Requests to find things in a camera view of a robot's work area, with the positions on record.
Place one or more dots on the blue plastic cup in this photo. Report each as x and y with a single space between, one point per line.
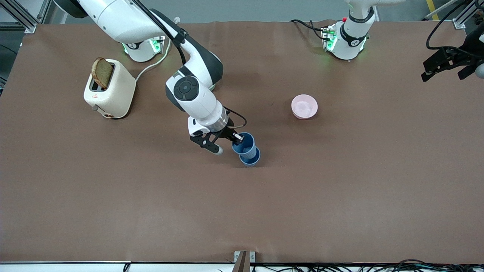
251 160
246 147

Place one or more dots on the cream white toaster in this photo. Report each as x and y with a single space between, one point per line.
113 90

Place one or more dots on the pink bowl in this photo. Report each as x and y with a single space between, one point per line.
304 106

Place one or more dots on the brown bread slice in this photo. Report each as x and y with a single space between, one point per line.
103 72

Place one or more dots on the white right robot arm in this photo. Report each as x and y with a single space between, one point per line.
128 22

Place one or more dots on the grey metal bracket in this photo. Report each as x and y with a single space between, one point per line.
244 260

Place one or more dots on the aluminium frame profile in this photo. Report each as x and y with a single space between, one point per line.
19 15
465 17

